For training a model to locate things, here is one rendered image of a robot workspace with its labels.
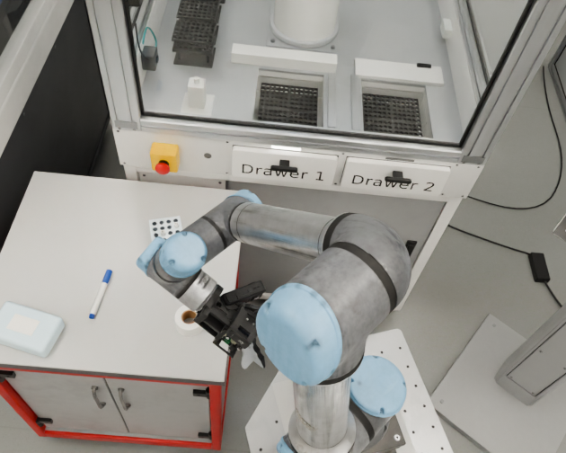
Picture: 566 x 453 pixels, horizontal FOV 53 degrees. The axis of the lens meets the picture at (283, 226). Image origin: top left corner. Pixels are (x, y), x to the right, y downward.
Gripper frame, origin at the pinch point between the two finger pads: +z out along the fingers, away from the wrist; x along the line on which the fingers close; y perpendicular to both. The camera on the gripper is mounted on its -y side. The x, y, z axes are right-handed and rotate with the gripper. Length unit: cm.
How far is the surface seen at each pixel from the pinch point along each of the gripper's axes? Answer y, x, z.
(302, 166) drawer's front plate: -56, 0, -18
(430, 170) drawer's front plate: -66, 21, 10
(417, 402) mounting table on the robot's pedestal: -14.5, -1.5, 36.3
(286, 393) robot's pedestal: -4.8, -17.0, 10.9
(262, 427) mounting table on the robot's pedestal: 4.2, -20.2, 10.1
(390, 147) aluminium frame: -62, 19, -4
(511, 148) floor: -214, -8, 75
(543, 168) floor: -207, -2, 91
